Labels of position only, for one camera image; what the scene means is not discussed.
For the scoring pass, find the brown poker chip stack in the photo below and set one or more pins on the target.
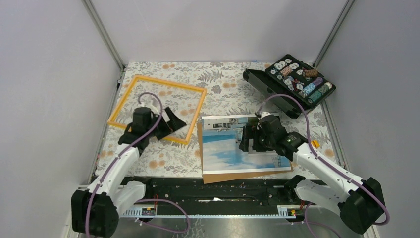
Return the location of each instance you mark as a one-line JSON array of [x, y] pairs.
[[310, 73]]

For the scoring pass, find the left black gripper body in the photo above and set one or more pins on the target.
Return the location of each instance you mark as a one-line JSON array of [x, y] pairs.
[[153, 132]]

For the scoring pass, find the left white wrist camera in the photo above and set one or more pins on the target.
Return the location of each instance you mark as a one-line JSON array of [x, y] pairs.
[[156, 110]]

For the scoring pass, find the black poker chip case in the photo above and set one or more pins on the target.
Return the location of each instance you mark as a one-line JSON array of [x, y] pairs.
[[285, 77]]

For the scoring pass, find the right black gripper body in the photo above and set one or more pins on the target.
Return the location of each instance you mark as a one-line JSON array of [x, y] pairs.
[[263, 143]]

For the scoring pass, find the brown cardboard backing board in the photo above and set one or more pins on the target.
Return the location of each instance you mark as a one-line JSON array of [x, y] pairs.
[[213, 178]]

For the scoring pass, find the sky building photo print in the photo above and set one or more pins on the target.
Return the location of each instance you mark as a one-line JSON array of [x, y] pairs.
[[221, 137]]

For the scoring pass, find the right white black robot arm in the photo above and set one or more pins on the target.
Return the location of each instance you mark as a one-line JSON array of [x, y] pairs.
[[358, 202]]

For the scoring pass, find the orange picture frame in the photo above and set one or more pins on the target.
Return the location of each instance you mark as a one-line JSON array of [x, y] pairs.
[[197, 111]]

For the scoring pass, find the blue yellow toy car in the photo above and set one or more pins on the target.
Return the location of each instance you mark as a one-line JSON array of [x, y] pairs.
[[315, 143]]

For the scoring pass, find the floral patterned table mat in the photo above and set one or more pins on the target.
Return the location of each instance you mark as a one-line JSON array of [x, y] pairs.
[[227, 94]]

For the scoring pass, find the purple poker chip stack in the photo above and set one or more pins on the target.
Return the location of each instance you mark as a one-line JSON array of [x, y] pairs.
[[318, 81]]

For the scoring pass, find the teal poker chip stack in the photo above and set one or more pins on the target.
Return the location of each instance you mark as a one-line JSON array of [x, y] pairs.
[[319, 93]]

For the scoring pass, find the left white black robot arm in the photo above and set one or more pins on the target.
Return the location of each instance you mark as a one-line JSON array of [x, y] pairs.
[[96, 210]]

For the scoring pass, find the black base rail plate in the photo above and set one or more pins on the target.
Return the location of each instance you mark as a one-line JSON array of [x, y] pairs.
[[243, 197]]

